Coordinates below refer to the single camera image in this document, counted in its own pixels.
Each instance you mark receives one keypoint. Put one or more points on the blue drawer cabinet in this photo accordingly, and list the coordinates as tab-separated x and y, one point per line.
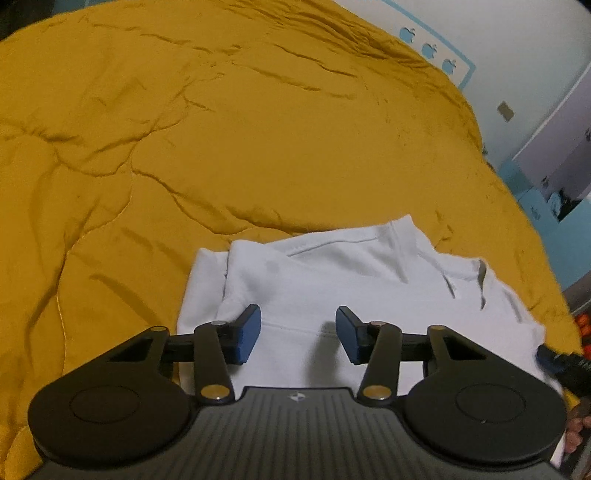
526	184

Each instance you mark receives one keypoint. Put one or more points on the white headboard with blue apples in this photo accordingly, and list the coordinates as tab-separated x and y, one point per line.
429	41

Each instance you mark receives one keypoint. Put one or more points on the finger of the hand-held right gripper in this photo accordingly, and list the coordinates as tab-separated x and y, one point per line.
549	359

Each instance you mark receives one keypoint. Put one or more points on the wall switch plate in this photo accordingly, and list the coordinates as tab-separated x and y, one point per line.
505	111

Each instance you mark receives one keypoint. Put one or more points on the orange object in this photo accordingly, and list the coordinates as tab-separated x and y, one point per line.
585	332

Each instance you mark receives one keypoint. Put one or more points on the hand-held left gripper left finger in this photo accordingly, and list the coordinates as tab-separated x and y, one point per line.
249	337

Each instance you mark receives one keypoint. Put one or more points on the white printed sweatshirt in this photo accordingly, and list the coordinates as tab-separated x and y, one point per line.
323	286

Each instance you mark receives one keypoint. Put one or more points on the person's right hand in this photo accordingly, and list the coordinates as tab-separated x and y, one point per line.
576	429

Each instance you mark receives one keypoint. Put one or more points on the mustard yellow bedspread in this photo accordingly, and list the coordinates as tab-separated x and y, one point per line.
184	138

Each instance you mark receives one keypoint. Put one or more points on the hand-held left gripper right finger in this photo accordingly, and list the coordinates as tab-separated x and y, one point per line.
348	334

